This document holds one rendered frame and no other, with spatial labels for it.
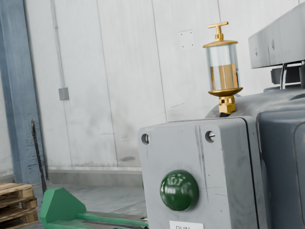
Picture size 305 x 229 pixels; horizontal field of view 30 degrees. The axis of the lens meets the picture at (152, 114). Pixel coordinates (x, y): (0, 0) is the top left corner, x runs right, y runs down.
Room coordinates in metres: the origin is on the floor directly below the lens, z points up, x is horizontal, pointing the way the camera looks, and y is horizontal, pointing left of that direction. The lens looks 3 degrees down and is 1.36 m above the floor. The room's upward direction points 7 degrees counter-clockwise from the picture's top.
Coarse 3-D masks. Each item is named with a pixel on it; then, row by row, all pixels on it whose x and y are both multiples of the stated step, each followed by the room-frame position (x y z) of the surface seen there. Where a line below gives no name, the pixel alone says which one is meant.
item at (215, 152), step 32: (160, 128) 0.40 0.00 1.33; (192, 128) 0.38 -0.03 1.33; (224, 128) 0.37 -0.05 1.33; (160, 160) 0.40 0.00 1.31; (192, 160) 0.38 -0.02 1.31; (224, 160) 0.37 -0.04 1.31; (256, 160) 0.40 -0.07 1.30; (224, 192) 0.37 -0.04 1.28; (256, 192) 0.39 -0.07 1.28; (160, 224) 0.41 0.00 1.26; (224, 224) 0.37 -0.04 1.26; (256, 224) 0.39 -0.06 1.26
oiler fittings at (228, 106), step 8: (216, 24) 0.46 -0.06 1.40; (224, 24) 0.46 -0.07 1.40; (216, 32) 0.46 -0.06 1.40; (216, 40) 0.46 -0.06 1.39; (224, 40) 0.45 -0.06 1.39; (232, 40) 0.46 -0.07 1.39; (232, 88) 0.45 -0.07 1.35; (240, 88) 0.45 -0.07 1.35; (224, 96) 0.46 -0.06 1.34; (232, 96) 0.46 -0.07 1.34; (224, 104) 0.46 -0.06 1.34; (232, 104) 0.46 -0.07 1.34; (224, 112) 0.46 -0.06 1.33
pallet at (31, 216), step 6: (12, 210) 6.41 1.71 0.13; (18, 210) 6.32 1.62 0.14; (30, 210) 6.24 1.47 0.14; (36, 210) 6.25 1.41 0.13; (12, 216) 6.04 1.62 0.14; (18, 216) 6.08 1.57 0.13; (24, 216) 6.19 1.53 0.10; (30, 216) 6.19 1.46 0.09; (36, 216) 6.24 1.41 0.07; (0, 222) 6.38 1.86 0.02; (6, 222) 6.36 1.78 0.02; (12, 222) 6.40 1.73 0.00; (24, 222) 6.20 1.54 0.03; (30, 222) 6.18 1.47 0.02; (36, 222) 6.24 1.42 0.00; (6, 228) 6.04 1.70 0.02; (12, 228) 6.03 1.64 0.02; (18, 228) 6.07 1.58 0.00
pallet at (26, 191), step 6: (0, 186) 6.36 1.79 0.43; (6, 186) 6.35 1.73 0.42; (12, 186) 6.26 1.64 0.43; (18, 186) 6.21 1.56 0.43; (24, 186) 6.15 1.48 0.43; (30, 186) 6.19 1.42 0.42; (0, 192) 5.95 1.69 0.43; (6, 192) 5.98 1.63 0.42; (12, 192) 6.39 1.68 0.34; (18, 192) 6.17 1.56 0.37; (24, 192) 6.12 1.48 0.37; (30, 192) 6.17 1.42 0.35; (0, 198) 6.31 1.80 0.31; (6, 198) 6.34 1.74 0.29; (18, 198) 6.15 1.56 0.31; (24, 198) 6.12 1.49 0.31; (30, 198) 6.17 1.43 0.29; (0, 204) 5.92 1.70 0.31; (6, 204) 5.96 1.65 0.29
